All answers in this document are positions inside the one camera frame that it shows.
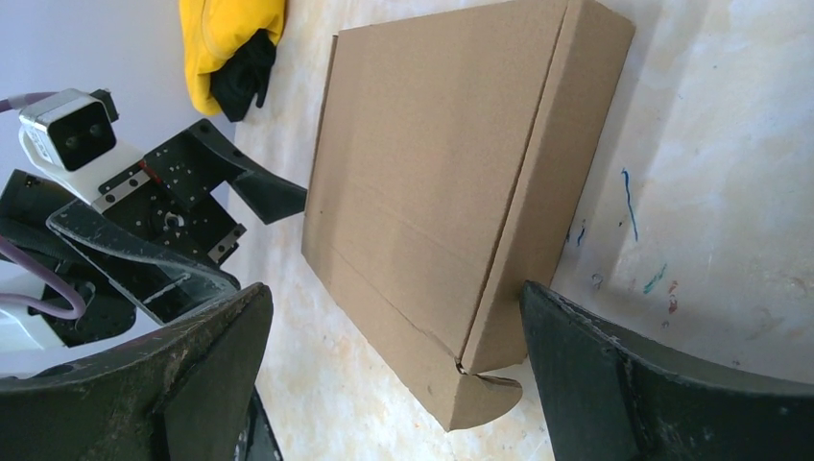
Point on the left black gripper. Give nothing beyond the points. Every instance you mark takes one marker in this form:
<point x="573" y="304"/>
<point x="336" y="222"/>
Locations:
<point x="151" y="240"/>

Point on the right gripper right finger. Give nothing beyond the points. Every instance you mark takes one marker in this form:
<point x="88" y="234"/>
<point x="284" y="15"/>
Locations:
<point x="609" y="393"/>

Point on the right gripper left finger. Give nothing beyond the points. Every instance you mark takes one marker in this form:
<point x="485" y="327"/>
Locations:
<point x="183" y="392"/>

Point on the brown cardboard box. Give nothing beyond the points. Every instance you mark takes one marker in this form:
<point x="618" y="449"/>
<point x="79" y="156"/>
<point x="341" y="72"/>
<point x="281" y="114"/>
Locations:
<point x="452" y="152"/>

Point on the black garment under shirt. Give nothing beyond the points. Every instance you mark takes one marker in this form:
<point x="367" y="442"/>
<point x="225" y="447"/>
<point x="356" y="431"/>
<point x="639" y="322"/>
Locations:
<point x="244" y="79"/>

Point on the yellow shirt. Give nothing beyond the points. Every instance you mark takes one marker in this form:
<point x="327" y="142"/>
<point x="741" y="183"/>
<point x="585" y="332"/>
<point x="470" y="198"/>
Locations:
<point x="213" y="31"/>

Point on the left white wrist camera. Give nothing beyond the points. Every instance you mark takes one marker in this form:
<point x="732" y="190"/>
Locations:
<point x="68" y="136"/>

